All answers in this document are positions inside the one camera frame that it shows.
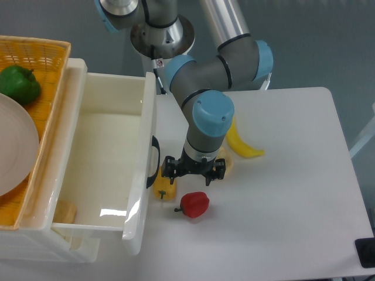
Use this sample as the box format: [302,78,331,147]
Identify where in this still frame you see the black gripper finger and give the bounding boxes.
[204,158,226,186]
[161,156,179,184]

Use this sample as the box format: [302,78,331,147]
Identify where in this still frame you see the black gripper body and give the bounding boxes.
[175,149,217,179]

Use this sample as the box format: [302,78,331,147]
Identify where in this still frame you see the white top drawer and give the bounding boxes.
[52,73,160,255]

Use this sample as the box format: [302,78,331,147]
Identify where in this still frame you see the white drawer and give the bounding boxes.
[52,73,160,255]
[52,227,100,263]

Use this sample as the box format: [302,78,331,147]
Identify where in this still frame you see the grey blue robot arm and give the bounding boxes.
[95,1,273,183]

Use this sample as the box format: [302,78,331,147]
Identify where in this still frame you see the tan bread in drawer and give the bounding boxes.
[53,200,77,224]

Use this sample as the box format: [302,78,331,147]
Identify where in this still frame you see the lower white drawer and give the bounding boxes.
[52,227,100,263]

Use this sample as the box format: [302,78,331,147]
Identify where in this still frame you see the white drawer cabinet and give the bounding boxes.
[1,59,87,262]

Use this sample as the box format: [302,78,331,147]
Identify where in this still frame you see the bread roll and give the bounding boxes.
[216,146,234,179]

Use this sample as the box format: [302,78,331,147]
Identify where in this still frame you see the yellow bell pepper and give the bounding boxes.
[152,167,177,201]

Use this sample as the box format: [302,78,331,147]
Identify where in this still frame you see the yellow banana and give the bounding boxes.
[226,118,265,159]

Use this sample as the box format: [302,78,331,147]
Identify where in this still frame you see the red bell pepper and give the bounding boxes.
[174,191,210,218]

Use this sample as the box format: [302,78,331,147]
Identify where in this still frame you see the pale pink plate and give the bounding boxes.
[1,94,39,195]

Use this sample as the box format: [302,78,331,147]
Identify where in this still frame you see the orange woven basket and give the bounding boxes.
[1,35,71,231]

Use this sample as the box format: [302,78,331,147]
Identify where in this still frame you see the black device at edge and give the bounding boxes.
[354,238,375,268]

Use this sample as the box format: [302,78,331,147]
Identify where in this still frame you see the green bell pepper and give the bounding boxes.
[1,65,41,105]

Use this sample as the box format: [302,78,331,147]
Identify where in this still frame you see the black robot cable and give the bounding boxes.
[149,45,168,95]

